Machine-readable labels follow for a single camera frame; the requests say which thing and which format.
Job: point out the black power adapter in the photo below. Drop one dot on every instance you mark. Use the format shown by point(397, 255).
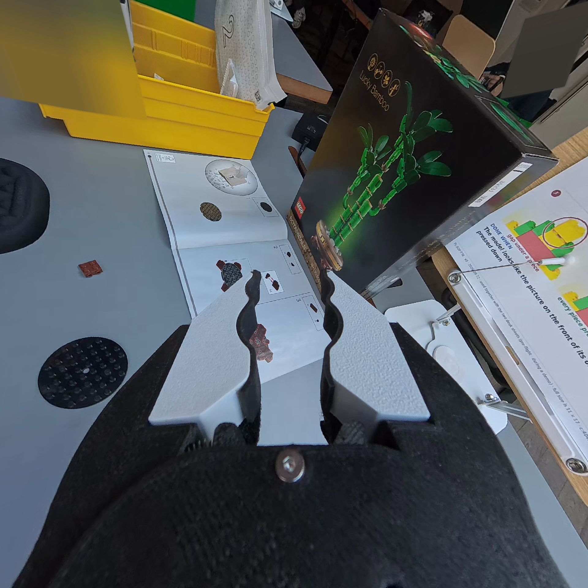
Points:
point(307, 131)

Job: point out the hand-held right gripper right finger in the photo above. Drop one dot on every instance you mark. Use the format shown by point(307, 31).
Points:
point(376, 367)

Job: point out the wooden sheet stand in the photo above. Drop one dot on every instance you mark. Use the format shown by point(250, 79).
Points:
point(574, 147)

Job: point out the rounded wooden board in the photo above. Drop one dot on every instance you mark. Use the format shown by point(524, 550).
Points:
point(468, 43)

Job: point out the instruction booklet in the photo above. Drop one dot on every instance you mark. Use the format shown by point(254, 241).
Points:
point(216, 220)

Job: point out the reddish brown small plate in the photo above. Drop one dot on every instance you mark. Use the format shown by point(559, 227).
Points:
point(90, 268)

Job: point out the black round studded plate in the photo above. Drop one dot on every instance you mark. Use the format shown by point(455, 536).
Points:
point(82, 372)

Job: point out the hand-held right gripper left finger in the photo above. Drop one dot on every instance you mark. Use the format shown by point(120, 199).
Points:
point(202, 367)

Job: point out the printed instruction sheet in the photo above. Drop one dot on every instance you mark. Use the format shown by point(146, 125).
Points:
point(528, 285)

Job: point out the black bamboo set box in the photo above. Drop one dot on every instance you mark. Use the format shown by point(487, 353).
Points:
point(413, 183)

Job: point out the yellow plastic bin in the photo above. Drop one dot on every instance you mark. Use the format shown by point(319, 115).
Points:
point(183, 119)

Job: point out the large white paper bag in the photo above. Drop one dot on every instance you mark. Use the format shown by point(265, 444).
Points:
point(243, 46)

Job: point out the black wrist rest cushion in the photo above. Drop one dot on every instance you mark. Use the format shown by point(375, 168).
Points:
point(20, 206)

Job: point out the white metal stand base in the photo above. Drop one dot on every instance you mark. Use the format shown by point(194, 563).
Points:
point(413, 321)

